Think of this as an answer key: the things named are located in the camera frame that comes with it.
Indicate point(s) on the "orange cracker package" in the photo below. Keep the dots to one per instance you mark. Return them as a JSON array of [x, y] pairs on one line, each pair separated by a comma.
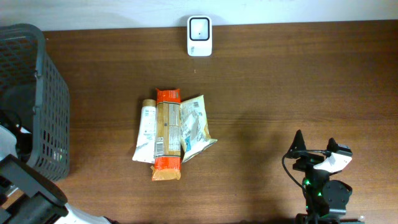
[[168, 136]]

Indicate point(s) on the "white barcode scanner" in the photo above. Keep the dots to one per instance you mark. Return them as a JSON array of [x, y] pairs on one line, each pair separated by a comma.
[[199, 36]]

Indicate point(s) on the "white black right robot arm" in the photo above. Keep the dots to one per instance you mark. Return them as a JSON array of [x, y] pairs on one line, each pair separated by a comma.
[[325, 204]]

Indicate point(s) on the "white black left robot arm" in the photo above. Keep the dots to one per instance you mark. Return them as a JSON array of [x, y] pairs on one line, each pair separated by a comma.
[[41, 200]]

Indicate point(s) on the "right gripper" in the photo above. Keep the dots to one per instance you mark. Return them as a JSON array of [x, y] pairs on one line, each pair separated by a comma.
[[307, 160]]

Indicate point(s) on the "white tube brown cap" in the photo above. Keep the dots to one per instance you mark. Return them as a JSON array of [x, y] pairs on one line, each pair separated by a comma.
[[145, 145]]

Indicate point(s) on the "cream snack bag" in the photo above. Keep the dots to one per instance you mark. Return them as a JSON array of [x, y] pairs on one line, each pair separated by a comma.
[[195, 136]]

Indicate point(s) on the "grey plastic mesh basket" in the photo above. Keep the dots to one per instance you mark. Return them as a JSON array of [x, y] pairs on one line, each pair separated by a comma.
[[36, 100]]

